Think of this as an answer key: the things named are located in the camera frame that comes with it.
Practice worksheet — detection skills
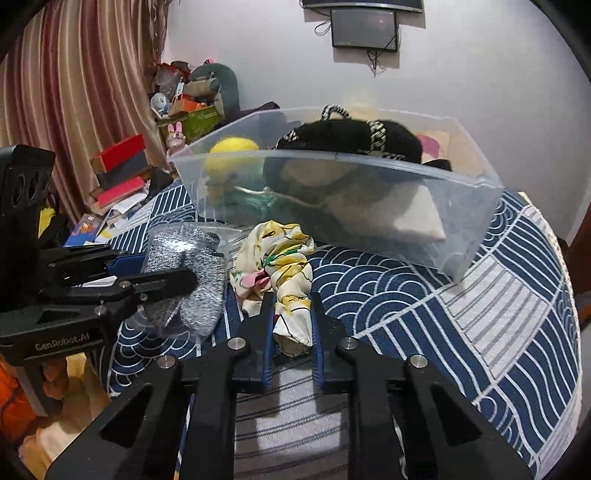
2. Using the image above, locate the green knitted cloth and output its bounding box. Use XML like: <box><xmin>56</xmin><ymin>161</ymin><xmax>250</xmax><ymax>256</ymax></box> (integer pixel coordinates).
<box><xmin>206</xmin><ymin>181</ymin><xmax>276</xmax><ymax>219</ymax></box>

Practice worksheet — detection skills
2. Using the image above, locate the white drawstring pouch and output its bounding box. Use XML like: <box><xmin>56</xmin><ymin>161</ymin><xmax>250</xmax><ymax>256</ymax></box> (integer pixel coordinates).
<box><xmin>277</xmin><ymin>159</ymin><xmax>447</xmax><ymax>244</ymax></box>

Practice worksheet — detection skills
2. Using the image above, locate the yellow felt ball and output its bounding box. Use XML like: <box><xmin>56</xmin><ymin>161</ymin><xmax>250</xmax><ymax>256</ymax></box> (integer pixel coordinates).
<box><xmin>204</xmin><ymin>137</ymin><xmax>260</xmax><ymax>185</ymax></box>

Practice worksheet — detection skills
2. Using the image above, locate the black chain hat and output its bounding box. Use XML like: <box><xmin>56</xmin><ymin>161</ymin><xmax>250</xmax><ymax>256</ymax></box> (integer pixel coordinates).
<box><xmin>276</xmin><ymin>105</ymin><xmax>423</xmax><ymax>164</ymax></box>

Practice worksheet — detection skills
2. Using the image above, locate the left hand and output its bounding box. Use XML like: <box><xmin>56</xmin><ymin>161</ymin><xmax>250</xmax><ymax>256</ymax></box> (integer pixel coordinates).
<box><xmin>43</xmin><ymin>357</ymin><xmax>69</xmax><ymax>400</ymax></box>

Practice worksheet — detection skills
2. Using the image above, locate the grey sock in bag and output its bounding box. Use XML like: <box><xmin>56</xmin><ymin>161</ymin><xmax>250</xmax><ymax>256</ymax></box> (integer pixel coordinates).
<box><xmin>142</xmin><ymin>223</ymin><xmax>226</xmax><ymax>343</ymax></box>

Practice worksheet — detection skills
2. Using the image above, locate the orange left sleeve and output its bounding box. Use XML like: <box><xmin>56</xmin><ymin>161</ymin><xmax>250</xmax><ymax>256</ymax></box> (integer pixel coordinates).
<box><xmin>1</xmin><ymin>359</ymin><xmax>37</xmax><ymax>444</ymax></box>

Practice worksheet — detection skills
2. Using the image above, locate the pink bunny doll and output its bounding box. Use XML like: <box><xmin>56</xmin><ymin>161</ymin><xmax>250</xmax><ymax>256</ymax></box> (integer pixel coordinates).
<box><xmin>165</xmin><ymin>121</ymin><xmax>192</xmax><ymax>157</ymax></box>

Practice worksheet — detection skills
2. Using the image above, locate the clear plastic storage bin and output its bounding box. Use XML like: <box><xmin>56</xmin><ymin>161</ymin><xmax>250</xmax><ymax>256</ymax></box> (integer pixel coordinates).
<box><xmin>172</xmin><ymin>106</ymin><xmax>503</xmax><ymax>278</ymax></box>

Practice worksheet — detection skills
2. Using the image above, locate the blue white patterned tablecloth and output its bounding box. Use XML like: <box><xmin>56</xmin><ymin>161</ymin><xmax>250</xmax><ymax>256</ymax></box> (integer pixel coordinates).
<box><xmin>98</xmin><ymin>179</ymin><xmax>584</xmax><ymax>480</ymax></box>

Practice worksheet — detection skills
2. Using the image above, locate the green cardboard box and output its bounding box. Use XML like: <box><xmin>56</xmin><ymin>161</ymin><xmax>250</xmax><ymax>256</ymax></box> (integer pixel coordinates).
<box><xmin>156</xmin><ymin>106</ymin><xmax>221</xmax><ymax>144</ymax></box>

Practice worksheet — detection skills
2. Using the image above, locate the striped red beige curtain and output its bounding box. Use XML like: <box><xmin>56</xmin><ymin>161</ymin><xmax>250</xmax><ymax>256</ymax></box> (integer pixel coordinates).
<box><xmin>1</xmin><ymin>1</ymin><xmax>169</xmax><ymax>221</ymax></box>

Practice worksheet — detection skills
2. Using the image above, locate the beige patchwork blanket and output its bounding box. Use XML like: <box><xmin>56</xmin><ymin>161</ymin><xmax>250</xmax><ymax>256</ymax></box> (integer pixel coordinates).
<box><xmin>416</xmin><ymin>130</ymin><xmax>483</xmax><ymax>177</ymax></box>

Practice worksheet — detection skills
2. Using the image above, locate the dark purple clothing pile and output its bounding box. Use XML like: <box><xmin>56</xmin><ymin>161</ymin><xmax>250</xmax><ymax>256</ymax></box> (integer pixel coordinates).
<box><xmin>216</xmin><ymin>101</ymin><xmax>282</xmax><ymax>139</ymax></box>

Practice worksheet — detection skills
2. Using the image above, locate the grey green plush toy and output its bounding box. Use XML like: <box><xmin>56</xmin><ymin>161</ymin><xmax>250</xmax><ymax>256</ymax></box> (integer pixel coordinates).
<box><xmin>183</xmin><ymin>63</ymin><xmax>240</xmax><ymax>119</ymax></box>

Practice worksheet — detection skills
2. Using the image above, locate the black curved television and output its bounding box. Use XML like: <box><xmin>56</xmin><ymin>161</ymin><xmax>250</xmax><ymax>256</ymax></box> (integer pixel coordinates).
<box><xmin>301</xmin><ymin>0</ymin><xmax>424</xmax><ymax>13</ymax></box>

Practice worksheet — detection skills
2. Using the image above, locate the small black wall monitor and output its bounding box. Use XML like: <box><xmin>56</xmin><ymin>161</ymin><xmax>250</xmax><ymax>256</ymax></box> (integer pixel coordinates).
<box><xmin>331</xmin><ymin>8</ymin><xmax>399</xmax><ymax>52</ymax></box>

